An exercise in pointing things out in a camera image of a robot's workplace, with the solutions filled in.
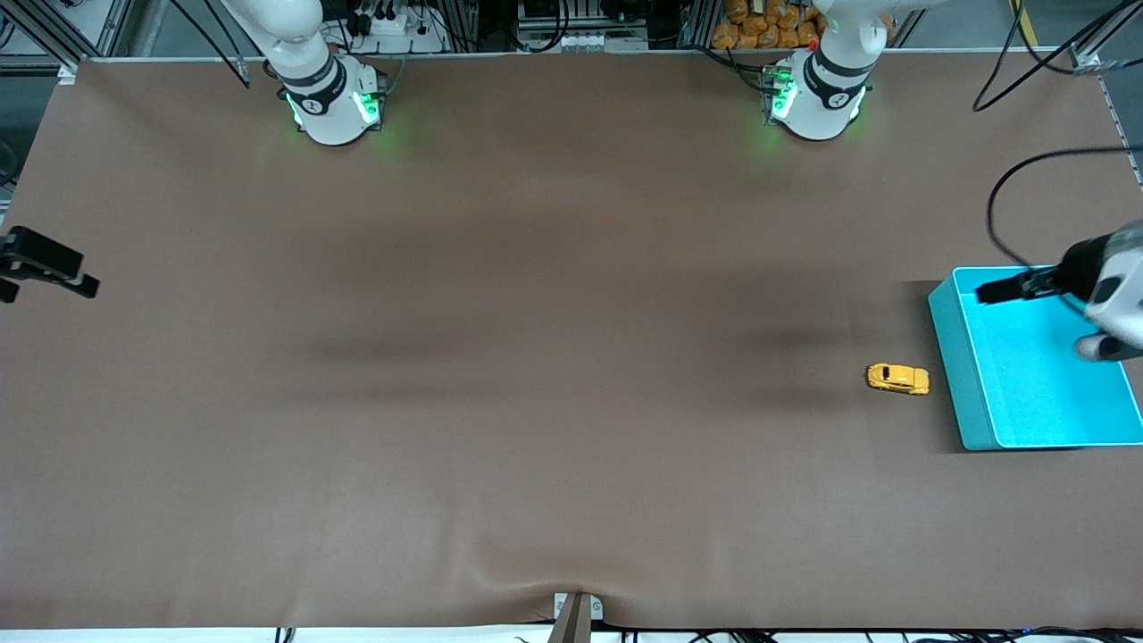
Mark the yellow beetle toy car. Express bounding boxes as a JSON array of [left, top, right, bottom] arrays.
[[865, 363, 930, 396]]

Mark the turquoise plastic bin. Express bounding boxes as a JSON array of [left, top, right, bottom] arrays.
[[929, 266, 1143, 451]]

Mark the orange objects pile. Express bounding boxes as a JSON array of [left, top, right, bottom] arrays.
[[712, 0, 822, 51]]

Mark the white power strip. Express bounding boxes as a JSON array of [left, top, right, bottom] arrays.
[[344, 0, 447, 54]]

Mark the brown table cloth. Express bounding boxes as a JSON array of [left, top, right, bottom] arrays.
[[0, 49, 1143, 630]]

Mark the black equipment rack unit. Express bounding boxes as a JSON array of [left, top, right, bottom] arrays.
[[516, 0, 653, 53]]

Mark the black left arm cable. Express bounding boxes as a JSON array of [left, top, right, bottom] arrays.
[[972, 0, 1143, 271]]

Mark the aluminium frame profile with bracket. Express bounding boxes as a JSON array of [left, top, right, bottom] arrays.
[[1067, 0, 1143, 72]]

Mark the grey metal bracket plate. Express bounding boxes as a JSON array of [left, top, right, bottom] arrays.
[[553, 592, 605, 622]]

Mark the brown camera pole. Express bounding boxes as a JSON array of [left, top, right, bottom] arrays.
[[546, 594, 592, 643]]

